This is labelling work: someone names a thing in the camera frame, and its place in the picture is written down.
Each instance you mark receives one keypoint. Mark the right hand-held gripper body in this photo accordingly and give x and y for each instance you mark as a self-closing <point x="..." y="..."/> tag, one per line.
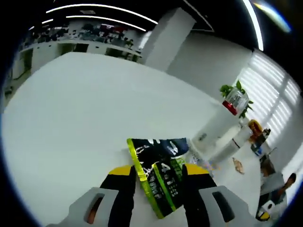
<point x="268" y="206"/>

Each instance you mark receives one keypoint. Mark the small tan flat packet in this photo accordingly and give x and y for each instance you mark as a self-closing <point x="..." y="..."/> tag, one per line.
<point x="238" y="165"/>

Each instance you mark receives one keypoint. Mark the window with white blinds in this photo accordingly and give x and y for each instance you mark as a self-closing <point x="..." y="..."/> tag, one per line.
<point x="286" y="106"/>
<point x="260" y="80"/>

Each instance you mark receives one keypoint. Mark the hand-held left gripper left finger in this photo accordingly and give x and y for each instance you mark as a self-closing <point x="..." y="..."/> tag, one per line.
<point x="118" y="196"/>

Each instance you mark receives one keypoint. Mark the white office counter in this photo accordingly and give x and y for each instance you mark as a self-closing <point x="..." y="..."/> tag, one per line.
<point x="47" y="47"/>

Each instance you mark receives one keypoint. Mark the white skincare bottle red band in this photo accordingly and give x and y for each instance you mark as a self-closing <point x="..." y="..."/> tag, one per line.
<point x="230" y="107"/>

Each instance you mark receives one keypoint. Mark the white skincare tube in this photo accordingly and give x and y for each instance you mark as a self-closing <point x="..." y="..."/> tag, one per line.
<point x="225" y="149"/>

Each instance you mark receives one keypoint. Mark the long curved ceiling light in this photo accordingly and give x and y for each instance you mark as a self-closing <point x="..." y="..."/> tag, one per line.
<point x="256" y="23"/>

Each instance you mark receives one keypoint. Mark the green black sachet packet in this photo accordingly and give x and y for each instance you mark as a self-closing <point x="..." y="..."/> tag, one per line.
<point x="161" y="160"/>

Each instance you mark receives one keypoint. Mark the orange brown basket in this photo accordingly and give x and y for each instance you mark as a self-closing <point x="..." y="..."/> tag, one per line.
<point x="255" y="127"/>

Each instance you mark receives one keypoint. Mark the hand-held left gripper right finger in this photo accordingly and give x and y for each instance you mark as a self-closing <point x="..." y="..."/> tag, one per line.
<point x="196" y="196"/>

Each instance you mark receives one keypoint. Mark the potted green plant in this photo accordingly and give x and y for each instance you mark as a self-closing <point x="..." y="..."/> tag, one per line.
<point x="227" y="89"/>

